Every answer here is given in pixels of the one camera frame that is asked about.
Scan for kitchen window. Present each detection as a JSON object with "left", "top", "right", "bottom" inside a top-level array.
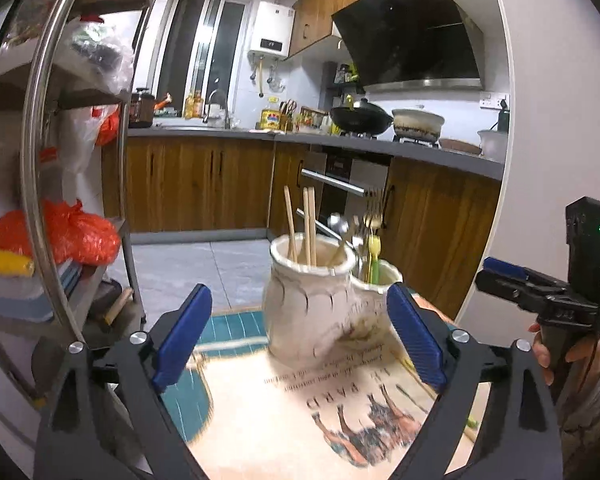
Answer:
[{"left": 152, "top": 0, "right": 248, "bottom": 122}]

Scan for wooden base cabinets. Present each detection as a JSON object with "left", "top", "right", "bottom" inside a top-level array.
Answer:
[{"left": 102, "top": 137, "right": 326, "bottom": 235}]

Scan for stainless steel oven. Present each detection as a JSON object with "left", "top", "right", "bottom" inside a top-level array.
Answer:
[{"left": 300, "top": 150, "right": 392, "bottom": 243}]

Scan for dark red cooker pot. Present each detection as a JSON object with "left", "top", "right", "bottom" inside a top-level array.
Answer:
[{"left": 130, "top": 88, "right": 156, "bottom": 129}]

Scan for red plastic bag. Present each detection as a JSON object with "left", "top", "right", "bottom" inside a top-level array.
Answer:
[{"left": 95, "top": 107, "right": 122, "bottom": 147}]

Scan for metal shelf rack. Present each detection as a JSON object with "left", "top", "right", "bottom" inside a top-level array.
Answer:
[{"left": 0, "top": 0, "right": 156, "bottom": 461}]

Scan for gold fork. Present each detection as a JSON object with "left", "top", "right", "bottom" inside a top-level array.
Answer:
[{"left": 369, "top": 187, "right": 387, "bottom": 241}]

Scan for wooden upper cabinets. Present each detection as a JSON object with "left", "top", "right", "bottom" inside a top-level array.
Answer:
[{"left": 287, "top": 0, "right": 492, "bottom": 59}]

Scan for wooden side cabinet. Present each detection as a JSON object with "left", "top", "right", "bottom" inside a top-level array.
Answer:
[{"left": 382, "top": 157, "right": 504, "bottom": 322}]

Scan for silver spoon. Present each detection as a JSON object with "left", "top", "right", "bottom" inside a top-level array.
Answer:
[{"left": 327, "top": 213, "right": 353, "bottom": 251}]

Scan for pair of oil bottles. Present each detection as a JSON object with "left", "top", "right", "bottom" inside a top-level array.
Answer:
[{"left": 184, "top": 91, "right": 204, "bottom": 120}]

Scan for stacked grey blue containers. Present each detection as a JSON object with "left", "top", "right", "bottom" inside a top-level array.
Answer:
[{"left": 0, "top": 275, "right": 83, "bottom": 322}]

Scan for printed teal tablecloth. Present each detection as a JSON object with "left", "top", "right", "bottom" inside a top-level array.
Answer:
[{"left": 160, "top": 305, "right": 491, "bottom": 480}]

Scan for white cooking pot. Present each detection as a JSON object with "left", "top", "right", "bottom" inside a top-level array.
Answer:
[{"left": 391, "top": 108, "right": 446, "bottom": 142}]

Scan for yellow packet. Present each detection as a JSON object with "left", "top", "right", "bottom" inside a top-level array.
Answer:
[{"left": 0, "top": 250, "right": 35, "bottom": 279}]

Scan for orange plastic bag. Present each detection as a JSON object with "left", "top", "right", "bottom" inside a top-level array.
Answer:
[{"left": 0, "top": 199, "right": 122, "bottom": 267}]

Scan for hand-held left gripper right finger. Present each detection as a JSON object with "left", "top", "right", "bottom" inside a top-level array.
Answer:
[{"left": 387, "top": 284, "right": 563, "bottom": 480}]

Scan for white water heater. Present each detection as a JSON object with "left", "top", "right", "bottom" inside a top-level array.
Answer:
[{"left": 248, "top": 1, "right": 295, "bottom": 62}]

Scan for black range hood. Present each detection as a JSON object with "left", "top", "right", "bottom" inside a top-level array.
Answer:
[{"left": 331, "top": 0, "right": 484, "bottom": 94}]

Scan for grey kitchen countertop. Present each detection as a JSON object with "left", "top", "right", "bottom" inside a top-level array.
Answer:
[{"left": 127, "top": 125, "right": 506, "bottom": 182}]

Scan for white ceramic double utensil holder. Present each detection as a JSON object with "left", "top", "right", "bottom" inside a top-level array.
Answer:
[{"left": 261, "top": 232, "right": 405, "bottom": 368}]

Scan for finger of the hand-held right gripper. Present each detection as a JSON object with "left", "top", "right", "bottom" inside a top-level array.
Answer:
[
  {"left": 475, "top": 271, "right": 570, "bottom": 312},
  {"left": 482, "top": 257, "right": 571, "bottom": 295}
]

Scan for clear plastic bag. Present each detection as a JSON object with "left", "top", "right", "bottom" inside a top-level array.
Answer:
[{"left": 60, "top": 20, "right": 134, "bottom": 97}]

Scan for person's right hand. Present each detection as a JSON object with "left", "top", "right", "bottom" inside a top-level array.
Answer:
[{"left": 528, "top": 321, "right": 600, "bottom": 387}]

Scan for white plastic bag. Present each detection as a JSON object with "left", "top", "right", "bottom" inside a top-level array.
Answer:
[{"left": 55, "top": 105, "right": 117, "bottom": 202}]

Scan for person's right forearm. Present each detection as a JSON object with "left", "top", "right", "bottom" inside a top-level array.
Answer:
[{"left": 555, "top": 340, "right": 600, "bottom": 480}]

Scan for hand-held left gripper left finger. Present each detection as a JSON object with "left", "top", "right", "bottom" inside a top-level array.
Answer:
[{"left": 35, "top": 284, "right": 213, "bottom": 480}]

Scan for chrome sink faucet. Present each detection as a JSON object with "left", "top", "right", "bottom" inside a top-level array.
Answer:
[{"left": 204, "top": 89, "right": 232, "bottom": 129}]

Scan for silver fork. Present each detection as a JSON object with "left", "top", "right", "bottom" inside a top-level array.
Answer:
[{"left": 352, "top": 195, "right": 373, "bottom": 263}]

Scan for black wok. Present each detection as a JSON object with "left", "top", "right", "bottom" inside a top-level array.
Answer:
[{"left": 330, "top": 99, "right": 395, "bottom": 137}]

